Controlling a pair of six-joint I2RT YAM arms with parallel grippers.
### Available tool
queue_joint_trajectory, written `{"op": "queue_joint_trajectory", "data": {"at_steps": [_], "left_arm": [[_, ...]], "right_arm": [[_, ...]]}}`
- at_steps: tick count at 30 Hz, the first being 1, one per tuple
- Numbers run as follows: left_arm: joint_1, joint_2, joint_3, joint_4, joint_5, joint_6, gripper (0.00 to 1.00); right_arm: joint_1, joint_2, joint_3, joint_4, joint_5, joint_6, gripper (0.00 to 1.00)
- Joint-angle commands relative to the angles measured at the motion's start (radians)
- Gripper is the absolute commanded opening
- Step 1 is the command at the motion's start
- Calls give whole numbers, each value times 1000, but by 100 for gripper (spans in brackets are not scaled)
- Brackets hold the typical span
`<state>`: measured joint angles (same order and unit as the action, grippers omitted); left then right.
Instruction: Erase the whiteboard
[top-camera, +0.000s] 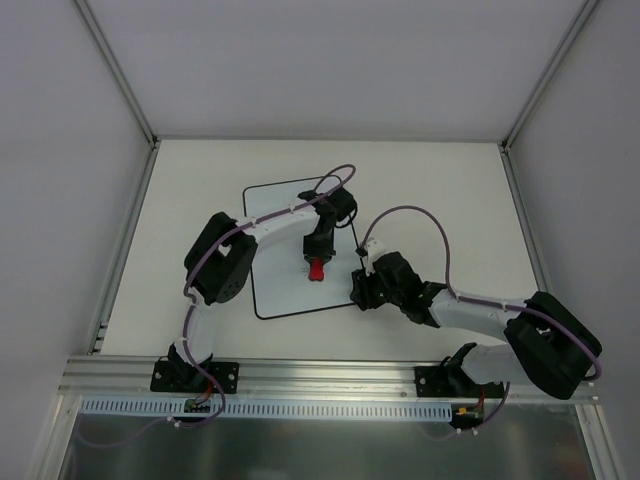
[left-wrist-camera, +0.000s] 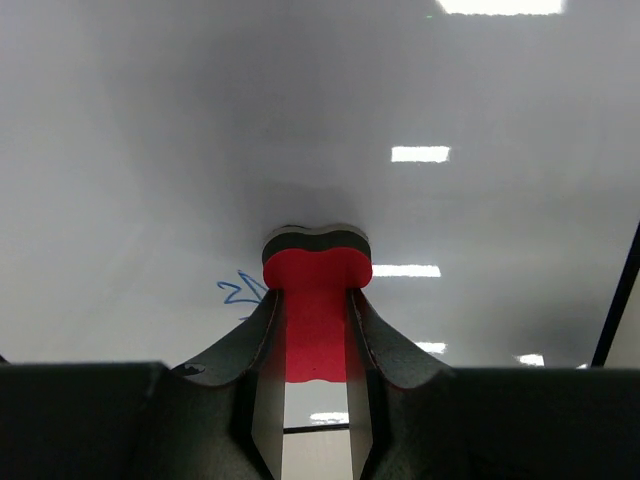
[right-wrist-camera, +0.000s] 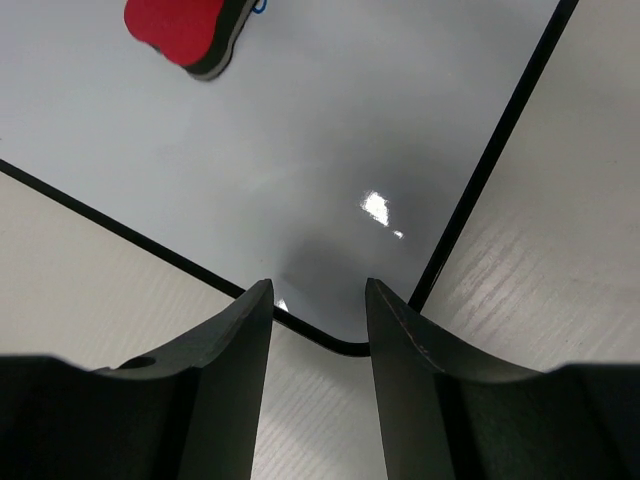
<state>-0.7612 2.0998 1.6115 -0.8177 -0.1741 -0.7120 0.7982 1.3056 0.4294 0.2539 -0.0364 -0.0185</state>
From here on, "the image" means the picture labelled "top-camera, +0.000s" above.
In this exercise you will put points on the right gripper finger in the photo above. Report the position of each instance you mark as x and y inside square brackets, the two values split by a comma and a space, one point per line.
[361, 288]
[368, 303]

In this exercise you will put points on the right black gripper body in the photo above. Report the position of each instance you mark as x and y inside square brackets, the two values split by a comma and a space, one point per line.
[363, 288]

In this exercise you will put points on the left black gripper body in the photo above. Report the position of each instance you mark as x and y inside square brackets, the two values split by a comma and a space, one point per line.
[318, 251]

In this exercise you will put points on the red whiteboard eraser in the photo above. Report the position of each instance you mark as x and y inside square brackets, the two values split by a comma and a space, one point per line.
[316, 270]

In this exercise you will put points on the white whiteboard black frame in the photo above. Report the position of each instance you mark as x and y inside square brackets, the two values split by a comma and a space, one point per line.
[280, 282]

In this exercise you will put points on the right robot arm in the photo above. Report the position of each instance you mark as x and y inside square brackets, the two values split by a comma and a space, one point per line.
[539, 341]

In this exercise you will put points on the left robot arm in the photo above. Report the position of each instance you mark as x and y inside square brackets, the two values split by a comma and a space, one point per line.
[220, 261]

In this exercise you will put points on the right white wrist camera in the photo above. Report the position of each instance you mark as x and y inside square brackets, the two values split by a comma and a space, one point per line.
[371, 250]

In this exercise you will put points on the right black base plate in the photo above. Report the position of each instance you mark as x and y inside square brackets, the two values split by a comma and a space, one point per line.
[452, 382]

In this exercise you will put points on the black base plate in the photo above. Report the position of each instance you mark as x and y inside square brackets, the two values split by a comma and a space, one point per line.
[225, 377]
[452, 382]

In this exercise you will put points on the aluminium mounting rail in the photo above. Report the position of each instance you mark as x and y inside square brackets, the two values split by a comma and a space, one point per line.
[258, 378]

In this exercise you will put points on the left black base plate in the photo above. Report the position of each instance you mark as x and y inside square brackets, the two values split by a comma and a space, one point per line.
[225, 377]

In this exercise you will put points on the white slotted cable duct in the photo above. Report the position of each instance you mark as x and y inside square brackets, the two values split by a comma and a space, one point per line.
[438, 412]

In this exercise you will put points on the right aluminium frame post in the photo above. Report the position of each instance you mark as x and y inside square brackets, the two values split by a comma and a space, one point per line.
[576, 26]

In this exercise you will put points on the aluminium frame post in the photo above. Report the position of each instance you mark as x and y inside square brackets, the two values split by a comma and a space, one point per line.
[576, 26]
[99, 38]

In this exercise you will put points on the left aluminium frame post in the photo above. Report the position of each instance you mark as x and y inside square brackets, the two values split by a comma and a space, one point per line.
[99, 38]

